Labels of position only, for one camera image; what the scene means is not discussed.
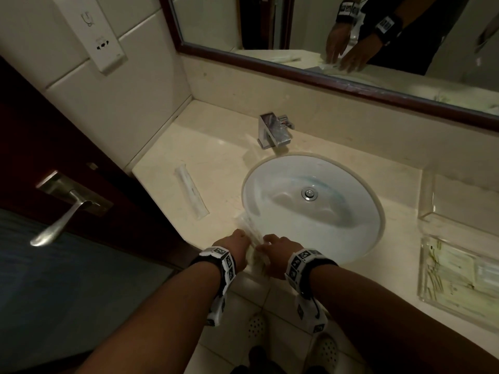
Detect chrome faucet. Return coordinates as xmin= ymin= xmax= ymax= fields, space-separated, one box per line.
xmin=257 ymin=112 xmax=296 ymax=150

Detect silver door handle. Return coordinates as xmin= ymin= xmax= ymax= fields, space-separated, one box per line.
xmin=30 ymin=170 xmax=114 ymax=248

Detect person's right forearm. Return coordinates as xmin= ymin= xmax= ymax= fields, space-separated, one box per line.
xmin=310 ymin=264 xmax=499 ymax=374

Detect white sink basin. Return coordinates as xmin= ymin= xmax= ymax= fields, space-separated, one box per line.
xmin=241 ymin=152 xmax=387 ymax=265

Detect person's left forearm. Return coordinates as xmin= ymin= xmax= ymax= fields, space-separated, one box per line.
xmin=76 ymin=262 xmax=223 ymax=374

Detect white wall socket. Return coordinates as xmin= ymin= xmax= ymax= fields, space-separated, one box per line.
xmin=50 ymin=0 xmax=128 ymax=76

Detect bundle of striped toiletry sachets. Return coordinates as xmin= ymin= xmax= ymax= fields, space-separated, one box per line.
xmin=425 ymin=239 xmax=499 ymax=320

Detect dark wooden door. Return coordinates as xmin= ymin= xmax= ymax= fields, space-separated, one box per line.
xmin=0 ymin=54 xmax=202 ymax=374

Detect white perforated slipper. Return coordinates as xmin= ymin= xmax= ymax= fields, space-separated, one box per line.
xmin=246 ymin=312 xmax=269 ymax=343
xmin=306 ymin=333 xmax=340 ymax=372

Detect person's right hand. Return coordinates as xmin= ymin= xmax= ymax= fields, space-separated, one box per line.
xmin=255 ymin=234 xmax=305 ymax=280

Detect person's left hand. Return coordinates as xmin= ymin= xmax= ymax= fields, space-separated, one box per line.
xmin=212 ymin=229 xmax=250 ymax=273

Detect dark trousers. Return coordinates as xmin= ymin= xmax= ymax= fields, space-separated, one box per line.
xmin=230 ymin=345 xmax=332 ymax=374

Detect wooden framed mirror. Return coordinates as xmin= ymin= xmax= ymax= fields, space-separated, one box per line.
xmin=157 ymin=0 xmax=499 ymax=133

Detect clear acrylic amenity tray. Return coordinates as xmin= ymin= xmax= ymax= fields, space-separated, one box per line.
xmin=417 ymin=234 xmax=499 ymax=333

